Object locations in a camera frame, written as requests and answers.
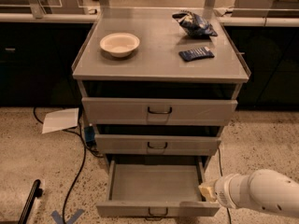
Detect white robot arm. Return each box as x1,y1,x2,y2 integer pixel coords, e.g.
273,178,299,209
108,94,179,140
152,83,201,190
199,169,299,217

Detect blue tape cross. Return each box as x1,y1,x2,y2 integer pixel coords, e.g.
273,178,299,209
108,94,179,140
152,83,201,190
50,208,86,224

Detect white bowl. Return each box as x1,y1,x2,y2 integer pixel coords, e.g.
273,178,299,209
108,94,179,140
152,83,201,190
99,33,140,58

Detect grey bottom drawer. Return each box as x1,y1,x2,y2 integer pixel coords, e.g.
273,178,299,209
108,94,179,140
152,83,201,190
96,155,220,218

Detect grey top drawer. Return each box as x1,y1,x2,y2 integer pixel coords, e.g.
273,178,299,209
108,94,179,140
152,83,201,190
82,97,237,126

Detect black bar on floor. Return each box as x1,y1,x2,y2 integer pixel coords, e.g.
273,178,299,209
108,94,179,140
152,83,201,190
18,179,43,224

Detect grey drawer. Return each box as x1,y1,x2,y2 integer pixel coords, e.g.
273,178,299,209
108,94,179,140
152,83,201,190
82,97,237,126
95,134,221,156
96,155,220,218

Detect white paper sheet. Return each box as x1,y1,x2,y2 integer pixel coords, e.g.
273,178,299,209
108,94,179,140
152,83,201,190
42,108,78,133

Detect grey drawer cabinet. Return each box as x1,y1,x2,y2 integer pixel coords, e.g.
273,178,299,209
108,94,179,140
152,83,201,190
71,7,252,173

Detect dark counter cabinets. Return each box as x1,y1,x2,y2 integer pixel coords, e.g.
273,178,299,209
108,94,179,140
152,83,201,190
0,21,299,110

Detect grey middle drawer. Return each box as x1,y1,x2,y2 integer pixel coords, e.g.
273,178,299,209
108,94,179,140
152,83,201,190
95,134,221,156

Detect blue chip bag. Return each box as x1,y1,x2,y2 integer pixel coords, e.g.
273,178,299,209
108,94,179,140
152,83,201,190
172,10,218,38

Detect small blue snack packet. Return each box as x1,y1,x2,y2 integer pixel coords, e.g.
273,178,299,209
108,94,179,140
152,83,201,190
178,47,214,62

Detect blue power box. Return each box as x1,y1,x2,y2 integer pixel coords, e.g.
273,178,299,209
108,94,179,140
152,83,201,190
84,126,95,147

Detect black floor cable left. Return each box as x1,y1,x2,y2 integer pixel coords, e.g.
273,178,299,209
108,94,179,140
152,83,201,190
33,106,104,224

